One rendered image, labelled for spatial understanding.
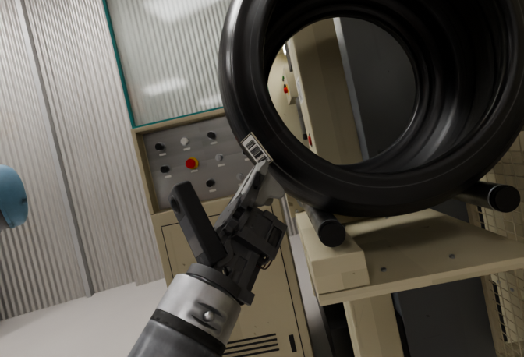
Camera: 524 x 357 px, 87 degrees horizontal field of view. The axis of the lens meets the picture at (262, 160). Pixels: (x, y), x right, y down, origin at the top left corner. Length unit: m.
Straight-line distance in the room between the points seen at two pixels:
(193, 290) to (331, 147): 0.61
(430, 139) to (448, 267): 0.34
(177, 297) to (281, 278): 0.94
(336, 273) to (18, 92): 3.56
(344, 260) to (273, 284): 0.79
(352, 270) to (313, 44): 0.62
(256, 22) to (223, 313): 0.41
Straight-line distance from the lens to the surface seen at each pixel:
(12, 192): 0.63
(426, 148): 0.79
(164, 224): 1.27
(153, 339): 0.34
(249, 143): 0.48
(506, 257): 0.62
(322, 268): 0.50
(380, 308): 1.00
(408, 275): 0.55
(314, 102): 0.84
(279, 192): 0.43
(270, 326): 1.36
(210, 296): 0.34
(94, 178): 3.40
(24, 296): 3.87
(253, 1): 0.52
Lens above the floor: 1.06
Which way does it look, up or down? 2 degrees down
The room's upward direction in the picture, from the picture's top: 12 degrees counter-clockwise
